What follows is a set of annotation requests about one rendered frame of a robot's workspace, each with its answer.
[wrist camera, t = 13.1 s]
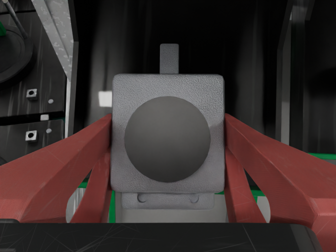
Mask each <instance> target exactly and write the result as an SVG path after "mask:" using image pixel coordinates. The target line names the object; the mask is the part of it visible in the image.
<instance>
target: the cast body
mask: <svg viewBox="0 0 336 252"><path fill-rule="evenodd" d="M109 184H110V187H111V189H112V190H113V191H116V192H122V198H121V204H122V207H123V208H124V209H126V210H187V211H210V210H212V209H213V208H214V205H215V193H220V192H222V191H223V190H224V188H225V185H226V166H225V81H224V78H223V76H221V75H219V74H188V73H179V45H178V44H176V43H162V44H161V45H160V70H159V73H119V74H117V75H115V76H114V78H113V80H112V102H111V145H110V181H109Z"/></svg>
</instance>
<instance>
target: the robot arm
mask: <svg viewBox="0 0 336 252"><path fill-rule="evenodd" d="M111 128H112V114H111V113H109V114H107V115H105V116H104V117H102V118H100V119H99V120H97V121H95V122H94V123H92V124H90V125H89V126H87V127H85V128H84V129H82V130H80V131H79V132H77V133H75V134H73V135H71V136H69V137H67V138H64V139H62V140H60V141H57V142H55V143H53V144H50V145H48V146H46V147H43V148H41V149H39V150H36V151H34V152H32V153H29V154H27V155H25V156H22V157H20V158H17V159H15V160H13V161H10V162H8V163H6V164H3V165H1V166H0V252H336V165H334V164H332V163H329V162H327V161H325V160H322V159H320V158H318V157H315V156H313V155H311V154H308V153H306V152H303V151H301V150H299V149H296V148H294V147H292V146H289V145H287V144H285V143H282V142H280V141H277V140H275V139H273V138H270V137H268V136H266V135H264V134H262V133H260V132H258V131H256V130H255V129H253V128H251V127H250V126H248V125H246V124H245V123H243V122H241V121H240V120H238V119H236V118H235V117H233V116H231V115H230V114H228V113H225V187H224V196H225V203H226V209H227V215H228V221H229V222H153V223H107V221H108V215H109V209H110V203H111V196H112V188H111V186H110V161H111ZM91 169H92V171H91ZM244 169H245V170H246V172H247V173H248V174H249V175H250V177H251V178H252V179H253V181H254V182H255V183H256V184H257V186H258V187H259V188H260V190H261V191H262V192H263V194H264V195H265V196H266V198H267V200H268V202H269V206H270V221H269V223H267V222H266V220H265V218H264V216H263V214H262V213H261V211H260V209H259V207H258V205H257V203H256V201H255V199H254V197H253V194H252V192H251V189H250V186H249V183H248V180H247V177H246V174H245V171H244ZM90 171H91V174H90V177H89V180H88V183H87V186H86V189H85V192H84V195H83V197H82V199H81V201H80V203H79V205H78V207H77V209H76V211H75V213H74V215H73V217H72V219H71V220H70V222H69V223H67V221H66V209H67V204H68V201H69V198H70V197H71V196H72V194H73V193H74V192H75V190H76V189H77V188H78V186H79V185H80V184H81V183H82V181H83V180H84V179H85V177H86V176H87V175H88V173H89V172H90Z"/></svg>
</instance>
